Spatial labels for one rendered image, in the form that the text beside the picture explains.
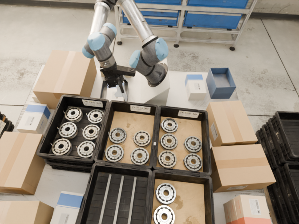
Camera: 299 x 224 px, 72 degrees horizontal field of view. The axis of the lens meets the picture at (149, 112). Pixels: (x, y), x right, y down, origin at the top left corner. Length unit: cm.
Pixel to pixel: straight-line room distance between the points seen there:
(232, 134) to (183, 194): 47
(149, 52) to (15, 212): 104
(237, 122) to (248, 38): 247
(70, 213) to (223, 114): 104
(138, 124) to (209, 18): 205
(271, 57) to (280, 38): 53
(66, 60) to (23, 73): 149
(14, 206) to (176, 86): 127
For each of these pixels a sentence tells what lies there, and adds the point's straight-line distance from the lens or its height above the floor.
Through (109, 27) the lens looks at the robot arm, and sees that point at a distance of 106.
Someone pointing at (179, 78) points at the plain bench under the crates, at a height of 70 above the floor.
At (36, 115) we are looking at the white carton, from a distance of 152.
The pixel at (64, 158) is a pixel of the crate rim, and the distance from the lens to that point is 117.
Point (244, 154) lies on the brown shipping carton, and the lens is 131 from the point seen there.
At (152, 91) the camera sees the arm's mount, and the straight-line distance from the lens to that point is 141.
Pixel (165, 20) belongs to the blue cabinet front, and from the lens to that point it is 294.
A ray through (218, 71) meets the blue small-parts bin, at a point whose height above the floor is 80.
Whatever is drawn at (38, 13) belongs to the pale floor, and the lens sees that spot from 408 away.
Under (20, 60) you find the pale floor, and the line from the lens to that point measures 326.
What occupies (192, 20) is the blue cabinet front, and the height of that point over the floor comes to 41.
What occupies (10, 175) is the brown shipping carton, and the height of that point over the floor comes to 86.
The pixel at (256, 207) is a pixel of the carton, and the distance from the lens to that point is 117.
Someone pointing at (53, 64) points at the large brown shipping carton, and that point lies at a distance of 163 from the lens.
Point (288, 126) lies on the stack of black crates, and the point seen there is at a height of 49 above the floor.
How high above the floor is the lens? 194
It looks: 56 degrees down
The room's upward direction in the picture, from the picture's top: 5 degrees clockwise
